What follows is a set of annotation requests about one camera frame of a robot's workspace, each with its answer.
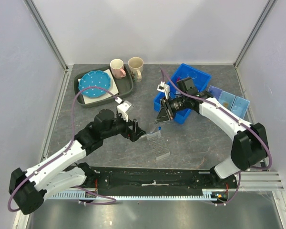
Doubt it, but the grey serving tray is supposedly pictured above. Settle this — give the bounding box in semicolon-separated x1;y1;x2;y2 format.
77;65;133;108

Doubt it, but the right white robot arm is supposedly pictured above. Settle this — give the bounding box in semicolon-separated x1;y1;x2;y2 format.
156;91;269;188

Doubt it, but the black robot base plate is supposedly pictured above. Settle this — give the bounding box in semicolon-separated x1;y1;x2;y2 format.
81;167;237;196

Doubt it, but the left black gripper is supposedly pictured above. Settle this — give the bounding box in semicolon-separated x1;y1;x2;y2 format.
102;112;145;142

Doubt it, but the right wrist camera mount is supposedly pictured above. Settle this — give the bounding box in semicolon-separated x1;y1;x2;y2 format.
157;77;199;99

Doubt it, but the slotted cable duct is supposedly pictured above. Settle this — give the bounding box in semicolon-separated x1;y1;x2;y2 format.
49;189;224;201

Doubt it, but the blue cap test tube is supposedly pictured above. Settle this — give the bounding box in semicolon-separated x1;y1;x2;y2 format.
158;126;162;138
140;133;153;139
149;119;158;134

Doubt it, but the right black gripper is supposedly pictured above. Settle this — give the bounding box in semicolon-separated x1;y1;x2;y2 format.
154;95;187;124

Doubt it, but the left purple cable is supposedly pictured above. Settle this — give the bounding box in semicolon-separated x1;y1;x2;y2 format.
7;86;117;213

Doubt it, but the lavender divider box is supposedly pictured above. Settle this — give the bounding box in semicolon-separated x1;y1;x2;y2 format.
208;85;250;119

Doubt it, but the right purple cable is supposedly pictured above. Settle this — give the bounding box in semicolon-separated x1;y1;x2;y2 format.
160;68;274;207

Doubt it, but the clear test tube rack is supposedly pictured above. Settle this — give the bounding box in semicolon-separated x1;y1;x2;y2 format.
147;132;171;161

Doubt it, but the purple cable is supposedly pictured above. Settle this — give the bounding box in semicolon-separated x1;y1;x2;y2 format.
160;68;274;207
7;86;117;213

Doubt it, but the pink mug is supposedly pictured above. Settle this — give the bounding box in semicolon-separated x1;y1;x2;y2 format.
110;59;126;79

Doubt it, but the blue compartment bin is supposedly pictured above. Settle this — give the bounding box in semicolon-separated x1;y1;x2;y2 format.
153;63;212;124

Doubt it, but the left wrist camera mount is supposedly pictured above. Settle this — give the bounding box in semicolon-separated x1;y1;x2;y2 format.
115;97;133;122

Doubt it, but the white square plate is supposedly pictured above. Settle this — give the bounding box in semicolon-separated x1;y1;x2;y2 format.
77;69;119;104

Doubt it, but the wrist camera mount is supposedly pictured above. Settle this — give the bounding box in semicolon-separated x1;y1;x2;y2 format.
115;97;133;122
157;77;199;99

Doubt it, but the clear glass pipette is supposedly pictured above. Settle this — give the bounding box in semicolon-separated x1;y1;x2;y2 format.
231;99;244;116

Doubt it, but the blue polka dot plate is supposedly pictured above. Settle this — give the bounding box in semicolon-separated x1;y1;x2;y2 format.
78;70;112;98

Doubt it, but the clear glass beaker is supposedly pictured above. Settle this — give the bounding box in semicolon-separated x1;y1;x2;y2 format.
188;71;198;80

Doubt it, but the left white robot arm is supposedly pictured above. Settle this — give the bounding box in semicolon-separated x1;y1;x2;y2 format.
8;109;146;215

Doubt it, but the beige floral mug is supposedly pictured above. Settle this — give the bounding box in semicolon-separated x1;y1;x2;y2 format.
128;57;144;82

